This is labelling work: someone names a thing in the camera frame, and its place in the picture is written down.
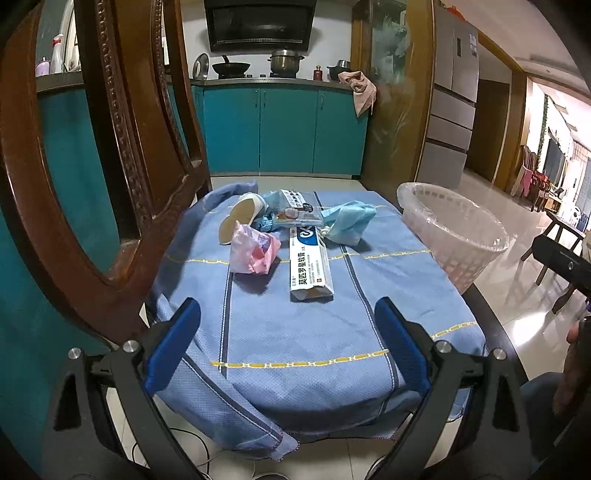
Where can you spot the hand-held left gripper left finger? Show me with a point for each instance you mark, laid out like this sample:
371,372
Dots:
173,346

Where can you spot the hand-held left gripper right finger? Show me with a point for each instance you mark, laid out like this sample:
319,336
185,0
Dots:
399,341

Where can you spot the white plastic basket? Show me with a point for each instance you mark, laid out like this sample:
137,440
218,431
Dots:
461,244

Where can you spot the white medicine box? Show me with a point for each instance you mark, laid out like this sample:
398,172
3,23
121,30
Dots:
309,267

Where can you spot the small pink plastic bag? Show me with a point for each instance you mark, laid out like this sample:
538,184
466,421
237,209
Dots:
254,251

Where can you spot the blue face mask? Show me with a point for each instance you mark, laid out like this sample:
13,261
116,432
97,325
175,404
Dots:
351,221

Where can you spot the person's right forearm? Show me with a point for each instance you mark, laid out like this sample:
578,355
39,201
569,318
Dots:
570,383

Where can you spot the person's right hand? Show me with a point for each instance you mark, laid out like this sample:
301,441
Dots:
575,333

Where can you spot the dark wooden stool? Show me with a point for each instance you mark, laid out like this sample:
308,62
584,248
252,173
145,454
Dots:
561,230

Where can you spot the chairs with pink clothes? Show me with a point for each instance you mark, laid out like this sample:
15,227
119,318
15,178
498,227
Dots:
533,177

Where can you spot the blue tablecloth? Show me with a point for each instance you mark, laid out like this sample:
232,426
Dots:
295,341

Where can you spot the dark television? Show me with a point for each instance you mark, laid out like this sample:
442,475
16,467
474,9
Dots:
554,159

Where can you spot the green garland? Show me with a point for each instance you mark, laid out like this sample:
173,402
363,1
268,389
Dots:
542,129

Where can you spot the clear plastic bin liner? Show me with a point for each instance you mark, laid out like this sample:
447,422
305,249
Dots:
418,198

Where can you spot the white shoe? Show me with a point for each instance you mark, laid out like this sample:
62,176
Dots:
240,217

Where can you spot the carved wooden chair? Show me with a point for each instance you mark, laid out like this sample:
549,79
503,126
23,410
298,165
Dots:
60,230

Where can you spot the light blue wrapper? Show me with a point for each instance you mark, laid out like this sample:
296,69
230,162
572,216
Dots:
270,210

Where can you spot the white snack packet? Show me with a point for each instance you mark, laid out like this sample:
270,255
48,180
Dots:
298,205

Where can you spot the silver refrigerator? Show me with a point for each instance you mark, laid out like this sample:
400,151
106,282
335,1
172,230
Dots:
450,83

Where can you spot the teal kitchen cabinet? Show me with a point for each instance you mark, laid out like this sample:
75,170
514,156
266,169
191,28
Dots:
64,152
286,129

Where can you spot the wooden framed glass door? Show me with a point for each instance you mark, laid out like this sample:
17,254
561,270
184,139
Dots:
392,92

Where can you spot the pink towel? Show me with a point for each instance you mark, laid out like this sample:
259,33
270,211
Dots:
364,92

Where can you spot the black pot with steel bowl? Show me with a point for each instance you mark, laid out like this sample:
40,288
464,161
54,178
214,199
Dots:
339,70

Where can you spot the black wok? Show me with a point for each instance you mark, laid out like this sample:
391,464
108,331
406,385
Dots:
231,68

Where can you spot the steel cooking pot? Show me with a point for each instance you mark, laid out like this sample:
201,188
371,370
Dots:
286,62

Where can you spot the purple bottle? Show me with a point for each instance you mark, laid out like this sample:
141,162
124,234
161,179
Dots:
42,68

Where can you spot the white spray bottle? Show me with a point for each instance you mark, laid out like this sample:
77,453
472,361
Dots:
56,55

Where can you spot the black range hood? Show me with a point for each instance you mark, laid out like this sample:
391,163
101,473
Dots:
258,23

